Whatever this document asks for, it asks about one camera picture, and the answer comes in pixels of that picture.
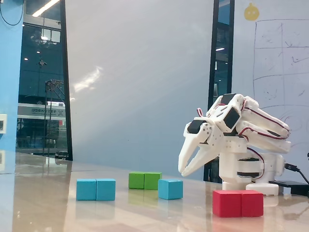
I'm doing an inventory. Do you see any long green block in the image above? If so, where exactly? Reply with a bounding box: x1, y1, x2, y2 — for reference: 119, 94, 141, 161
128, 171, 163, 190

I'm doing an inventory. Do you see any white wall switch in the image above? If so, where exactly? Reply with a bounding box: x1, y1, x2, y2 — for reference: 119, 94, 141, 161
0, 114, 8, 134

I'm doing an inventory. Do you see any long red block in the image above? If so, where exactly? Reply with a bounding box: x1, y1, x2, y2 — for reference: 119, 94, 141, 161
212, 189, 264, 218

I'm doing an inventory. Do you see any black power box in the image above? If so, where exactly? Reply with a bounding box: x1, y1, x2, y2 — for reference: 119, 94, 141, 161
268, 180, 309, 195

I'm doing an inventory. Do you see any red black arm servo cable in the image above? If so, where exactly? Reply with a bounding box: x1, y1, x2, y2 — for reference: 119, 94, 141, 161
238, 96, 292, 174

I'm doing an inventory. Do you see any long blue block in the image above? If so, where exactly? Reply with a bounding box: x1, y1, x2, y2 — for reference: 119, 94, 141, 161
76, 178, 116, 202

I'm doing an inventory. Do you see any small blue cube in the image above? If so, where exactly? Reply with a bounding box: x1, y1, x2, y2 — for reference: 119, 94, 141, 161
158, 178, 183, 201

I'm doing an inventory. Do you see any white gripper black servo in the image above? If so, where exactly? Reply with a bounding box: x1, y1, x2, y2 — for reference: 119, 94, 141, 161
178, 116, 225, 177

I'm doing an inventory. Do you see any thin black hanging cable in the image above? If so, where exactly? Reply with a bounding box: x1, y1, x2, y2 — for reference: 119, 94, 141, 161
0, 0, 26, 26

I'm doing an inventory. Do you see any yellow round sticker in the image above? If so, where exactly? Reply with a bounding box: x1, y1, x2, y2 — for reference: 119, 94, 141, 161
243, 2, 260, 21

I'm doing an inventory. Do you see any red white gripper servo cable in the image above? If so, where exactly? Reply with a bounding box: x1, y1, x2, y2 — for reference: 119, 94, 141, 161
196, 107, 211, 119

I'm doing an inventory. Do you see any black plug cable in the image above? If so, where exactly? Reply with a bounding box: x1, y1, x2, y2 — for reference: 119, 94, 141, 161
284, 163, 309, 184

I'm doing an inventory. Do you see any black window frame post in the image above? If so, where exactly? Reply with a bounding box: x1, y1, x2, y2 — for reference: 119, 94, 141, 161
59, 0, 73, 161

